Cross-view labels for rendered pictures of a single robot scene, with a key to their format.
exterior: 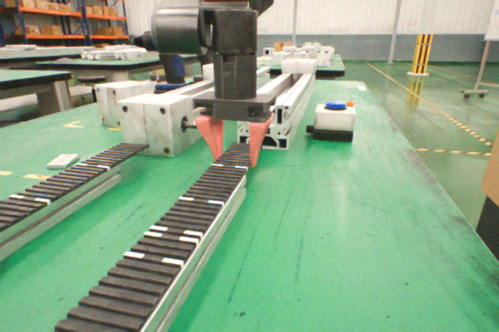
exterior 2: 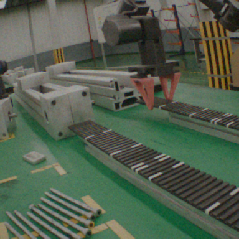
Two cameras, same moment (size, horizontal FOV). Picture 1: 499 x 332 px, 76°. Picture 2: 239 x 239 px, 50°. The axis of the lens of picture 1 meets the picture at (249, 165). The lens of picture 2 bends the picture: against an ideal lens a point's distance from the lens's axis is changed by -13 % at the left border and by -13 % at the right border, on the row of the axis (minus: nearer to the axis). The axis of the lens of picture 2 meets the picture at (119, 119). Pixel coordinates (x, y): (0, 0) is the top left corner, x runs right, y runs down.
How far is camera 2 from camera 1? 0.49 m
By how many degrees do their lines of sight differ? 37
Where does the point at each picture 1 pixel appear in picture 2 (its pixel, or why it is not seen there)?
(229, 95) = (160, 61)
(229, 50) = (157, 37)
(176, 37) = (131, 33)
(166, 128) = (88, 107)
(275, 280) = not seen: outside the picture
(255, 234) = not seen: hidden behind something
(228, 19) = (154, 22)
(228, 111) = (164, 70)
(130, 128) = (59, 117)
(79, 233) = not seen: hidden behind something
